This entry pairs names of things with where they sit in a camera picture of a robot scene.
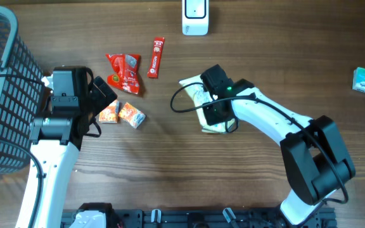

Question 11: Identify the orange juice carton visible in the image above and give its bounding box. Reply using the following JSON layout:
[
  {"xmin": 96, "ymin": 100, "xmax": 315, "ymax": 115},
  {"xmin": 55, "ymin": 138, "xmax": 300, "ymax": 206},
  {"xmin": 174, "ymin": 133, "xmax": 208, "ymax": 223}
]
[{"xmin": 99, "ymin": 99, "xmax": 119, "ymax": 124}]

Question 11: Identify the red crinkled snack packet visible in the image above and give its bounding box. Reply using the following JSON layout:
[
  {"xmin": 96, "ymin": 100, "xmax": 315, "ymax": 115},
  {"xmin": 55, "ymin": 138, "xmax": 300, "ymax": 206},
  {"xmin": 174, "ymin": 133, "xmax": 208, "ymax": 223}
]
[{"xmin": 106, "ymin": 54, "xmax": 141, "ymax": 94}]

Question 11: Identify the yellow snack bag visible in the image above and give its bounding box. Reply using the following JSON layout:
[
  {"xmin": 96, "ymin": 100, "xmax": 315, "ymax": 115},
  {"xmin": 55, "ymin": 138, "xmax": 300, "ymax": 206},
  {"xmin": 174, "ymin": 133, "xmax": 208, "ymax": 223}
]
[{"xmin": 179, "ymin": 75, "xmax": 227, "ymax": 134}]

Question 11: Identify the small orange snack packet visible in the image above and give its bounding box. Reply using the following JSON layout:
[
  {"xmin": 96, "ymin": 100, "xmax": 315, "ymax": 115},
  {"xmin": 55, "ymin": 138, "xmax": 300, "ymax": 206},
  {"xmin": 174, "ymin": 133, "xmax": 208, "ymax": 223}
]
[{"xmin": 118, "ymin": 103, "xmax": 146, "ymax": 129}]

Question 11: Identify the red coffee stick sachet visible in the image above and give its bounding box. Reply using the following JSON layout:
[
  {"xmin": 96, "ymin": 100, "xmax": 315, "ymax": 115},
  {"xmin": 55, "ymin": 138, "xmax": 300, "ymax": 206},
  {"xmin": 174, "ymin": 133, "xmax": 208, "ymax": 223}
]
[{"xmin": 147, "ymin": 37, "xmax": 165, "ymax": 79}]

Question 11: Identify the teal white small box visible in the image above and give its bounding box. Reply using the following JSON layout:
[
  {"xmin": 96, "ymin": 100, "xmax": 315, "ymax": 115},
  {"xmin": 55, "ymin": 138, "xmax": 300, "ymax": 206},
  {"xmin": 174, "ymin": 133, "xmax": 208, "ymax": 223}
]
[{"xmin": 352, "ymin": 67, "xmax": 365, "ymax": 93}]

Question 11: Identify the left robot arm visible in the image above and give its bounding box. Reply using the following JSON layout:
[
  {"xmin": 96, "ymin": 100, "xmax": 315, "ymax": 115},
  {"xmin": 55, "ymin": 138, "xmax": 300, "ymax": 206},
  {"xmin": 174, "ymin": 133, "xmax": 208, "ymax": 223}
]
[{"xmin": 16, "ymin": 66, "xmax": 117, "ymax": 227}]

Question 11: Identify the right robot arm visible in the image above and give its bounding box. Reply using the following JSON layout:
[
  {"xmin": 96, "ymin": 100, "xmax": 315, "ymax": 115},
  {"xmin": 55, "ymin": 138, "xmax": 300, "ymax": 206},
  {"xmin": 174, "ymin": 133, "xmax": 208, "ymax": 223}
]
[{"xmin": 200, "ymin": 65, "xmax": 355, "ymax": 227}]

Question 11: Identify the white barcode scanner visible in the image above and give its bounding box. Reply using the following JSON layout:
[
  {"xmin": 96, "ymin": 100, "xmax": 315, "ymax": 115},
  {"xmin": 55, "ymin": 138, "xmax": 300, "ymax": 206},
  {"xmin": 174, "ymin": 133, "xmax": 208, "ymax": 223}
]
[{"xmin": 181, "ymin": 0, "xmax": 209, "ymax": 36}]

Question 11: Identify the grey plastic shopping basket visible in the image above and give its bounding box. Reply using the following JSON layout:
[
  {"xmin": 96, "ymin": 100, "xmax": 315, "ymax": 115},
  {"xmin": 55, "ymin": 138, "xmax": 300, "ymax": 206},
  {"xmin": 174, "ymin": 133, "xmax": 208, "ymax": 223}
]
[{"xmin": 0, "ymin": 6, "xmax": 44, "ymax": 174}]

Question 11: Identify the left black cable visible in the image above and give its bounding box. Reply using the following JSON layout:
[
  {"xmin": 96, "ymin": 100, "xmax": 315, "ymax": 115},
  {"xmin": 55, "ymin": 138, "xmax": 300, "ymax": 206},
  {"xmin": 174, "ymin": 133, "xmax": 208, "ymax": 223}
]
[{"xmin": 0, "ymin": 66, "xmax": 103, "ymax": 228}]

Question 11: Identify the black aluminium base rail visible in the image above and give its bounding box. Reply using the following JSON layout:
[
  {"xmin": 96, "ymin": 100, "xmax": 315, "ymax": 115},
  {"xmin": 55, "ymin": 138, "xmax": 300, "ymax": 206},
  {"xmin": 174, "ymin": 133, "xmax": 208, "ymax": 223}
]
[{"xmin": 60, "ymin": 207, "xmax": 338, "ymax": 228}]

